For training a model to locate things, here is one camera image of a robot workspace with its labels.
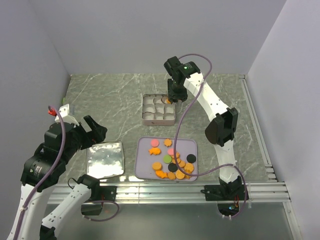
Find pink round cookie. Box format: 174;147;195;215
150;139;160;148
167;148;174;156

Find metal tongs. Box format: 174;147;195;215
164;96;183;111

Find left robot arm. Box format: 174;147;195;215
7;115;113;240

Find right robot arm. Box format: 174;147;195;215
164;56;249;201

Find pink cookie tin box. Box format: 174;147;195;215
141;93;176;126

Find orange fish cookie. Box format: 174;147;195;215
148;147;162;156
155;170;168;179

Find lilac plastic tray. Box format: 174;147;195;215
134;136;198;181

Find orange round waffle cookie left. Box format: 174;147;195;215
152;162;163;171

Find orange round waffle cookie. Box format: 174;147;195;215
175;170;186;180
152;162;163;171

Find green round cookie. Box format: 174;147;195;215
163;154;172;164

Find black sandwich cookie right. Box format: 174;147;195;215
186;154;197;163

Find black sandwich cookie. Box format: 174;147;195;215
186;154;197;163
167;163;178;173

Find black sandwich cookie centre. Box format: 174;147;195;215
167;163;178;173

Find orange fish cookie bottom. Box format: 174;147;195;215
155;170;168;179

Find orange round waffle cookie bottom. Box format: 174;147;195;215
175;170;186;180

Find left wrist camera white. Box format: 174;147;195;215
48;104;79;125

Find aluminium rail frame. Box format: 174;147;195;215
58;73;293;240

